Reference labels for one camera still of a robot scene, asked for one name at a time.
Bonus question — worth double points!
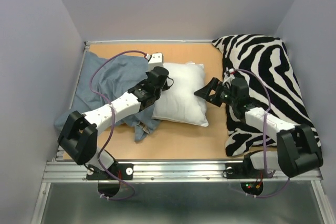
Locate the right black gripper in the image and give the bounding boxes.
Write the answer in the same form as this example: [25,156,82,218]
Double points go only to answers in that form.
[193,77,237,107]

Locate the white pillow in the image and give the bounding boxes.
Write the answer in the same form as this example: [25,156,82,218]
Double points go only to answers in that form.
[152,62,208,127]

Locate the blue pillowcase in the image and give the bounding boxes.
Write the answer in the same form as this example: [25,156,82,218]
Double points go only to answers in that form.
[54,51,148,133]

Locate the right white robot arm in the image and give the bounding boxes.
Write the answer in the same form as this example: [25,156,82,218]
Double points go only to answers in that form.
[194,78,323,178]

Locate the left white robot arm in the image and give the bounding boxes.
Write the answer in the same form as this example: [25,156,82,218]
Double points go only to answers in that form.
[58,66,170,180]

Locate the zebra print pillow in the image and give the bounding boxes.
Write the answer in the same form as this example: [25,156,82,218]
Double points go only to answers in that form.
[212,34,321,147]

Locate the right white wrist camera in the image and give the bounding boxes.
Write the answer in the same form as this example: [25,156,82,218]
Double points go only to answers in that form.
[223,68,236,83]

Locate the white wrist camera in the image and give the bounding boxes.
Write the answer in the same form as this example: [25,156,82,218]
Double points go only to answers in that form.
[145,52,164,71]
[223,68,236,83]

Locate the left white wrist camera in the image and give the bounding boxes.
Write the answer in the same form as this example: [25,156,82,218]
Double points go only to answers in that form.
[145,52,164,71]

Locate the aluminium front rail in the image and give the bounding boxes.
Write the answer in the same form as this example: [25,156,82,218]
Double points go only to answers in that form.
[41,158,323,184]

